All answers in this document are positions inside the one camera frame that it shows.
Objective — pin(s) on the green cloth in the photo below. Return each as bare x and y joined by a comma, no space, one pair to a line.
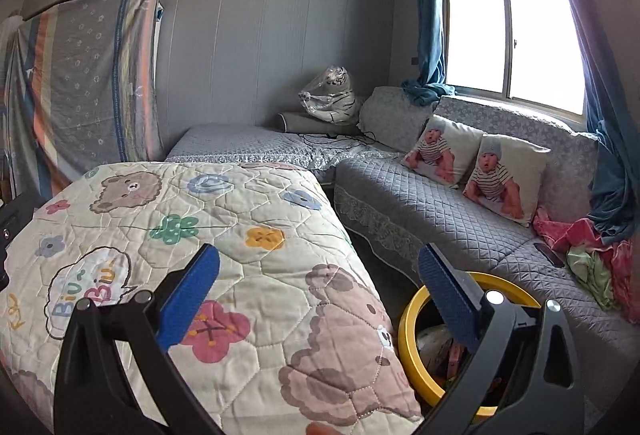
595,270

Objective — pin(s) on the large window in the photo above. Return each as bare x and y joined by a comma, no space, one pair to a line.
475,40

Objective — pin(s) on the pink and green clothes pile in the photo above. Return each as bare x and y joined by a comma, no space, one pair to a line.
570,230

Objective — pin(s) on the black phone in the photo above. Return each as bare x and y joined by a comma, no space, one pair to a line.
549,254

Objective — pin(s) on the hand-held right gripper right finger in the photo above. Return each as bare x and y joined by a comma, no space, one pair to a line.
447,300

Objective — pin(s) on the grey hanging cloth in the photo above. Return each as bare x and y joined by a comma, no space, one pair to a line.
7,45

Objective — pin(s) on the grey quilted sofa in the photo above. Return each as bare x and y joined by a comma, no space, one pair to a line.
450,225

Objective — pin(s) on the plush tiger in plastic bag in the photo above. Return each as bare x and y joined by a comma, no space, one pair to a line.
340,95

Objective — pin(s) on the pink box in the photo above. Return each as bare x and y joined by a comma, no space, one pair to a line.
456,357

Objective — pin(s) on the baby print pillow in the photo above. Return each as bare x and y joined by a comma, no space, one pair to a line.
500,180
440,150

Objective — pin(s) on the grey quilted sofa cushion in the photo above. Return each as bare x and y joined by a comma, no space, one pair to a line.
395,120

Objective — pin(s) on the striped grey bed sheet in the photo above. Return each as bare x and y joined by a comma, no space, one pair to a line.
90,75

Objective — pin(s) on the blue curtain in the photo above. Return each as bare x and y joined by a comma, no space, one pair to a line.
429,15
610,165

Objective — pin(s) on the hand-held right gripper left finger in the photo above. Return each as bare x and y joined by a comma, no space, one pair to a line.
190,300

